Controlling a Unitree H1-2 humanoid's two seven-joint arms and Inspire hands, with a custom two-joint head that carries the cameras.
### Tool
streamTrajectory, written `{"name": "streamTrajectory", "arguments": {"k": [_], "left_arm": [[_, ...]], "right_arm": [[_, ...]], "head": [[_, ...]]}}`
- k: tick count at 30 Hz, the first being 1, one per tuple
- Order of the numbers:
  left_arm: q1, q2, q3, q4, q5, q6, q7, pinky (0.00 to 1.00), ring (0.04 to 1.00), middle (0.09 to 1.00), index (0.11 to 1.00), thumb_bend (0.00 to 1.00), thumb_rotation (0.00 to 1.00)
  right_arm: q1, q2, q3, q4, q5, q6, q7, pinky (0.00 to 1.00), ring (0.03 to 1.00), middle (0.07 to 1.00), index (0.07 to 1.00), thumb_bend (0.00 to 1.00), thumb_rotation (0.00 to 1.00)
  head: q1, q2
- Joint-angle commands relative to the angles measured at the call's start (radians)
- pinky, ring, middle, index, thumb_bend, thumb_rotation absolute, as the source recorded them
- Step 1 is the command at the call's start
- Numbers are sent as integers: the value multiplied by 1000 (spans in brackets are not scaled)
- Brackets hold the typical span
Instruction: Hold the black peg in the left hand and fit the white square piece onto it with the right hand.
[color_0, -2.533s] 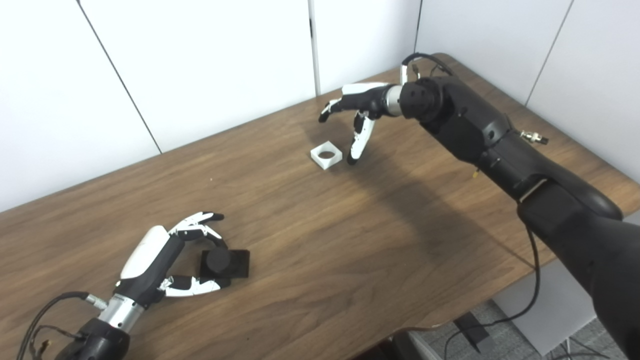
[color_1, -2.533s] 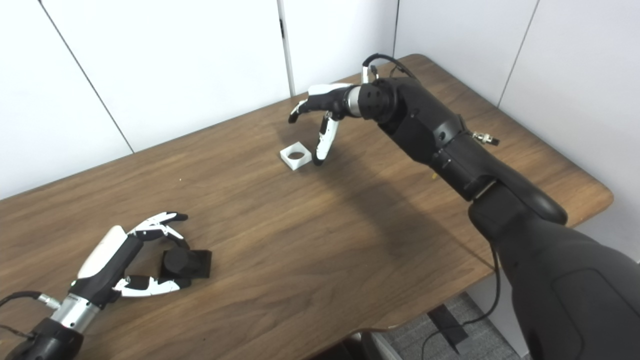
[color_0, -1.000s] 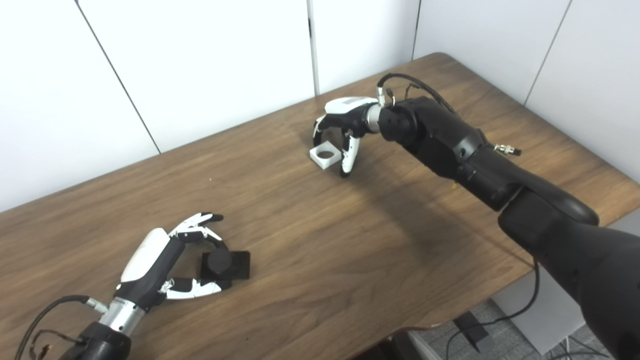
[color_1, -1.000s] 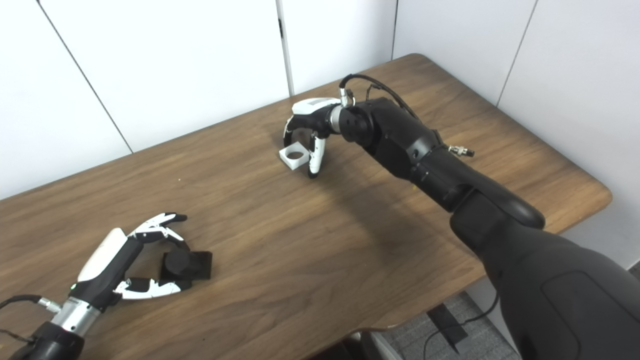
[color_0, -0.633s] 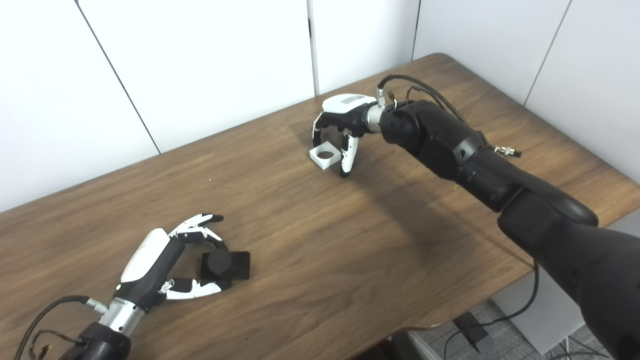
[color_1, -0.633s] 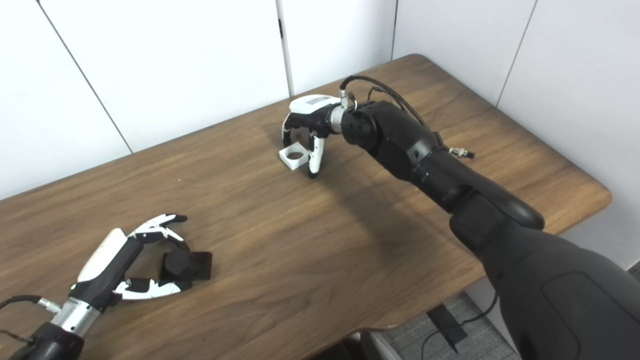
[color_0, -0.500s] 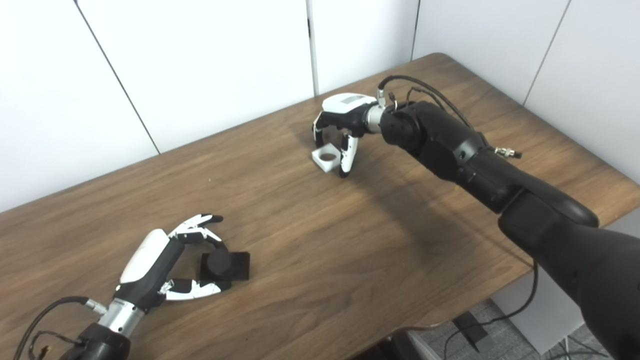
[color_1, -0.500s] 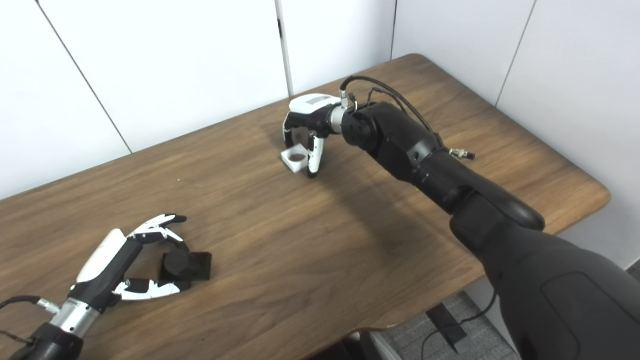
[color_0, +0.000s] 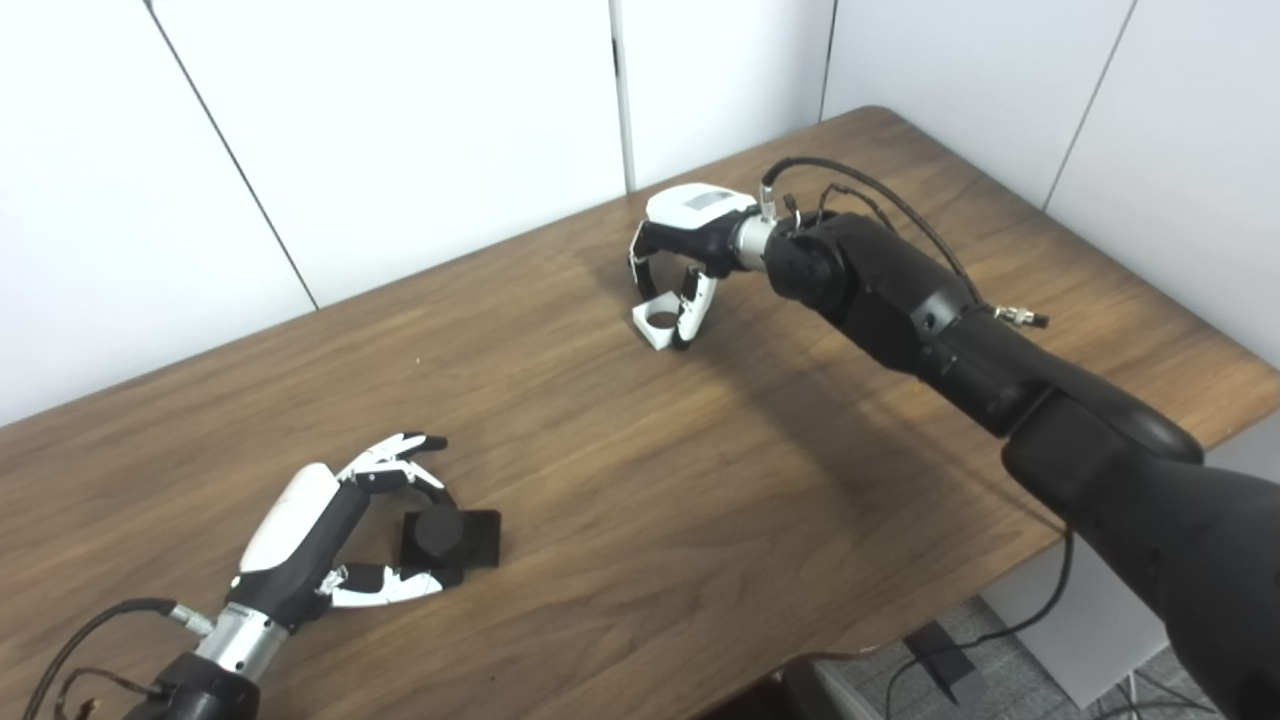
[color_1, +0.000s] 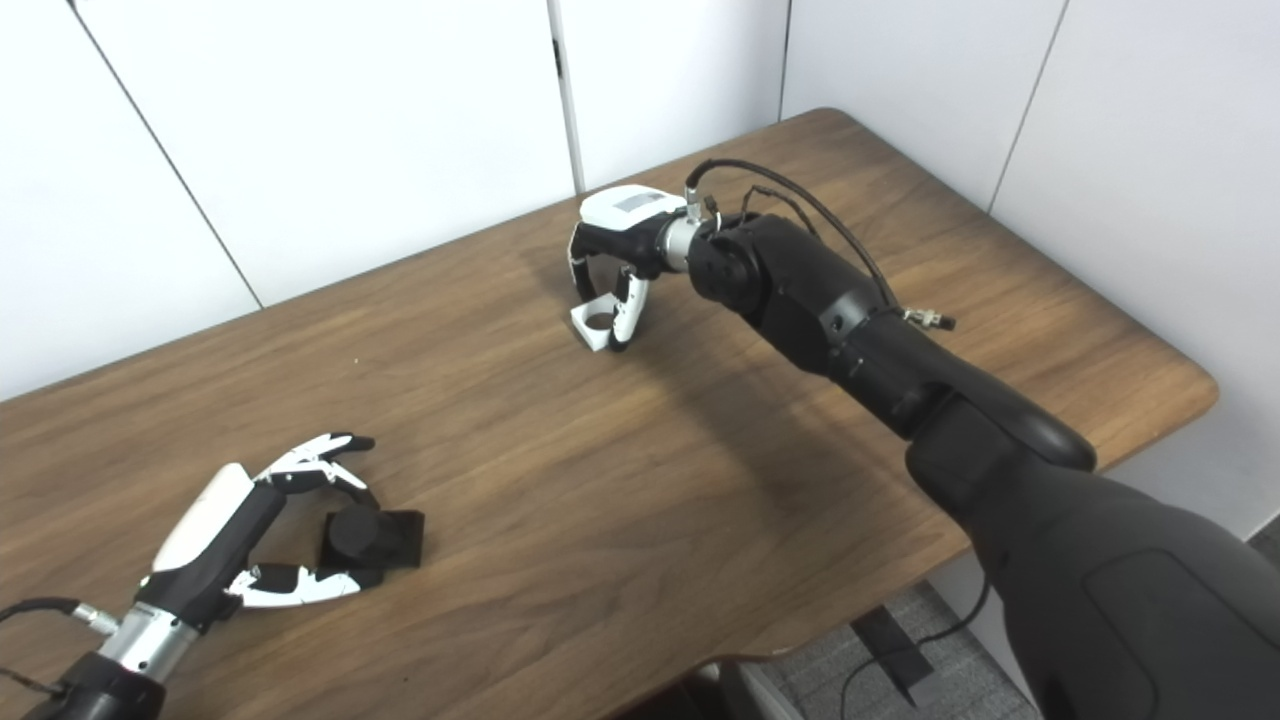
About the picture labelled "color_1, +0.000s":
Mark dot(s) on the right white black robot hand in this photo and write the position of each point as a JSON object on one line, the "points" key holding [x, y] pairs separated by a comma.
{"points": [[625, 225]]}

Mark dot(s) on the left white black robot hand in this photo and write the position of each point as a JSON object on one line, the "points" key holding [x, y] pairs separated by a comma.
{"points": [[215, 540]]}

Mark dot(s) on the white square piece with hole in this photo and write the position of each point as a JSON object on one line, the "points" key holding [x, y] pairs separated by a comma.
{"points": [[585, 332]]}

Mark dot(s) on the black peg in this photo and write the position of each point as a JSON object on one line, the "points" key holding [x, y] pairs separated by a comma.
{"points": [[375, 540]]}

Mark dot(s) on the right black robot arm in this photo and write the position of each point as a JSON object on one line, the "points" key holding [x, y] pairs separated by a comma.
{"points": [[900, 350]]}

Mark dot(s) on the black table foot bar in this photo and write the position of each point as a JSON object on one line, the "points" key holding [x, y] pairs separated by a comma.
{"points": [[890, 645]]}

